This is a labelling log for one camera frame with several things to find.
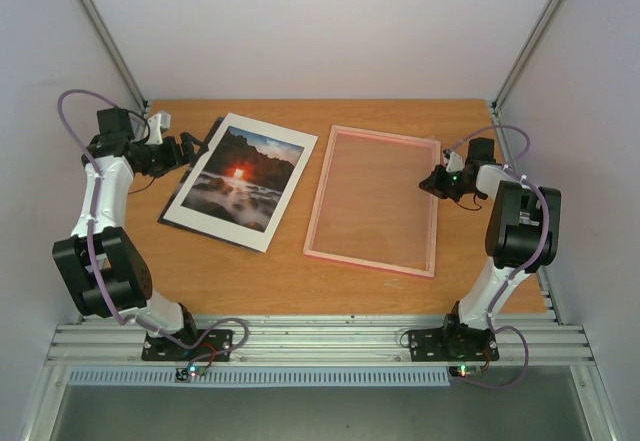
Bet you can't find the dark backing sheet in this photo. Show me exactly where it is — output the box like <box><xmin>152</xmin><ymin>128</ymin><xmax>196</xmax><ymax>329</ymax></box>
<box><xmin>161</xmin><ymin>113</ymin><xmax>270</xmax><ymax>252</ymax></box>

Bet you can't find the sunset landscape photo white border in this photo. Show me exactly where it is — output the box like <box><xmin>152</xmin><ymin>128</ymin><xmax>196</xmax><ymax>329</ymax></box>
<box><xmin>160</xmin><ymin>113</ymin><xmax>317</xmax><ymax>252</ymax></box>

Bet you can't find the pink wooden picture frame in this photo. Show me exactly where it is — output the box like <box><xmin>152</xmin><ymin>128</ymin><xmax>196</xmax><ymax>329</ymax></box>
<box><xmin>303</xmin><ymin>124</ymin><xmax>442</xmax><ymax>280</ymax></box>

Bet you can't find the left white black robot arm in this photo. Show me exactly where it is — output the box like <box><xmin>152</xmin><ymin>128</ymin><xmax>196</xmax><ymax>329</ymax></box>
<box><xmin>52</xmin><ymin>108</ymin><xmax>202</xmax><ymax>359</ymax></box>

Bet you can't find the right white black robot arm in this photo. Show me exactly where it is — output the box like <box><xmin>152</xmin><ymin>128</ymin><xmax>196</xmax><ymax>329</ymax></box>
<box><xmin>407</xmin><ymin>137</ymin><xmax>562</xmax><ymax>362</ymax></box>

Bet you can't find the right small circuit board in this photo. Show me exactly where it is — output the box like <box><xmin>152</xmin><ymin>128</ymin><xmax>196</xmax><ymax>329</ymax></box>
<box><xmin>449</xmin><ymin>364</ymin><xmax>485</xmax><ymax>379</ymax></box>

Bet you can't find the small circuit board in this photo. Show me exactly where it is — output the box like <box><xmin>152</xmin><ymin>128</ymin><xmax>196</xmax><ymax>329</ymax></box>
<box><xmin>174</xmin><ymin>366</ymin><xmax>207</xmax><ymax>382</ymax></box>
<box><xmin>449</xmin><ymin>364</ymin><xmax>485</xmax><ymax>379</ymax></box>

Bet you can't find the left small circuit board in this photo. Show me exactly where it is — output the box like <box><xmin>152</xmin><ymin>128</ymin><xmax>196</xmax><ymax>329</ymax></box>
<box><xmin>174</xmin><ymin>366</ymin><xmax>207</xmax><ymax>382</ymax></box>

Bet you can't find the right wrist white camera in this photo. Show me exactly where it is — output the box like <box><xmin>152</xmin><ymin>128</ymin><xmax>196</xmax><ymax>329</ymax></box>
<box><xmin>443</xmin><ymin>149</ymin><xmax>465</xmax><ymax>173</ymax></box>

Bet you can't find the wrist white camera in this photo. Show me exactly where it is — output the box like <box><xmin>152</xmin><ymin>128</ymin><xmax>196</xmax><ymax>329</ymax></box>
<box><xmin>443</xmin><ymin>149</ymin><xmax>465</xmax><ymax>173</ymax></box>
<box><xmin>145</xmin><ymin>111</ymin><xmax>171</xmax><ymax>145</ymax></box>

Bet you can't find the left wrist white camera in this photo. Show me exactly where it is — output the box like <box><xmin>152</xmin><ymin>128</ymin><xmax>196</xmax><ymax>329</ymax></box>
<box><xmin>145</xmin><ymin>111</ymin><xmax>171</xmax><ymax>145</ymax></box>

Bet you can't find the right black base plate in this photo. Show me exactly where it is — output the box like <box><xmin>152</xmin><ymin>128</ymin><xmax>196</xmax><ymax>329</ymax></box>
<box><xmin>407</xmin><ymin>327</ymin><xmax>500</xmax><ymax>362</ymax></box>

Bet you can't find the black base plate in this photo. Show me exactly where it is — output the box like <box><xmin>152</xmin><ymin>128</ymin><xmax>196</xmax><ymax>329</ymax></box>
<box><xmin>407</xmin><ymin>327</ymin><xmax>500</xmax><ymax>362</ymax></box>
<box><xmin>141</xmin><ymin>329</ymin><xmax>233</xmax><ymax>362</ymax></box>

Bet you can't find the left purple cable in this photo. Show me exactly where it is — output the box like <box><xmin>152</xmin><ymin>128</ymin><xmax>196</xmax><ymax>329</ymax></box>
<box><xmin>58</xmin><ymin>89</ymin><xmax>250</xmax><ymax>365</ymax></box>

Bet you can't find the right aluminium corner post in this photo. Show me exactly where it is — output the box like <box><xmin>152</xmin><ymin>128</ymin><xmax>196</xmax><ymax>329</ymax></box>
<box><xmin>490</xmin><ymin>0</ymin><xmax>566</xmax><ymax>115</ymax></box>

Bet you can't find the aluminium corner post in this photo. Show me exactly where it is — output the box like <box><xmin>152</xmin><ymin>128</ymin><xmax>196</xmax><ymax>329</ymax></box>
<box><xmin>77</xmin><ymin>0</ymin><xmax>150</xmax><ymax>113</ymax></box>
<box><xmin>490</xmin><ymin>0</ymin><xmax>566</xmax><ymax>115</ymax></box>

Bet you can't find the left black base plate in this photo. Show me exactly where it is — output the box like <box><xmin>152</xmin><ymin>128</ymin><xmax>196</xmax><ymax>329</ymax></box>
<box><xmin>141</xmin><ymin>329</ymin><xmax>233</xmax><ymax>362</ymax></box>

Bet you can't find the grey slotted cable duct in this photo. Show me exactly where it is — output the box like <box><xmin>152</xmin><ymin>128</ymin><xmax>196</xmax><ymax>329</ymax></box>
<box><xmin>68</xmin><ymin>367</ymin><xmax>450</xmax><ymax>388</ymax></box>

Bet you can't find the left aluminium corner post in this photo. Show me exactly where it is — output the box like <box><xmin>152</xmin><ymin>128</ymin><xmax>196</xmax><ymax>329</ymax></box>
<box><xmin>77</xmin><ymin>0</ymin><xmax>150</xmax><ymax>113</ymax></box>

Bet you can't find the aluminium front rail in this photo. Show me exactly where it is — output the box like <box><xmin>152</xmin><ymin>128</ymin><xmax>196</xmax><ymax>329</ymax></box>
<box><xmin>45</xmin><ymin>312</ymin><xmax>595</xmax><ymax>366</ymax></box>

